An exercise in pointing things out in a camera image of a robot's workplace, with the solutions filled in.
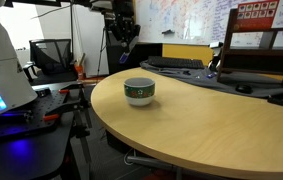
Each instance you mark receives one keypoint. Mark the black tripod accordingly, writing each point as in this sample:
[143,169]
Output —
[101,50]

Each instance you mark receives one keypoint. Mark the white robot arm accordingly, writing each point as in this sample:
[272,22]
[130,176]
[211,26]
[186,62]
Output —
[1,60]

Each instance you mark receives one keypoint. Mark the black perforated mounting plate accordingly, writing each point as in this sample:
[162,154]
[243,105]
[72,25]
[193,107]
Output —
[31,110]

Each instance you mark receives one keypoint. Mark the white marker with blue cap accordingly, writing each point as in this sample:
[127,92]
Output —
[124,57]

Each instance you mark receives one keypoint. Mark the black computer mouse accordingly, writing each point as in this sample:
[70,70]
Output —
[243,88]

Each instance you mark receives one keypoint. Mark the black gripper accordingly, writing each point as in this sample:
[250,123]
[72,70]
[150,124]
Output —
[122,11]

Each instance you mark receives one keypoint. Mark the black keyboard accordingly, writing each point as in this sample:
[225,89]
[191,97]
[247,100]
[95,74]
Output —
[176,62]

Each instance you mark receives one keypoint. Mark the white cup with green band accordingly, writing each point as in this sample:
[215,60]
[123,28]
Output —
[139,91]

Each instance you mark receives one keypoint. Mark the dark wooden shelf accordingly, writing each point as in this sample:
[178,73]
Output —
[257,56]

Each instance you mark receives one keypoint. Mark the orange container with tools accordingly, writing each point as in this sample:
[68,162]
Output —
[79,68]

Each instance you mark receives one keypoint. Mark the black mesh office chair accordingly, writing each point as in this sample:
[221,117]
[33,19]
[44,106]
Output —
[51,55]

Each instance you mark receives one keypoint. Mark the red poster with pictures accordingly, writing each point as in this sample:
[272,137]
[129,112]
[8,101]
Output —
[257,15]

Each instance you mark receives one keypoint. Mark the grey cloth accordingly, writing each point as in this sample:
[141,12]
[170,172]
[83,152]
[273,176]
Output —
[221,81]

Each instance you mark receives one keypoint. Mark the whiteboard with writing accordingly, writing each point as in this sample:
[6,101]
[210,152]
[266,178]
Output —
[184,20]

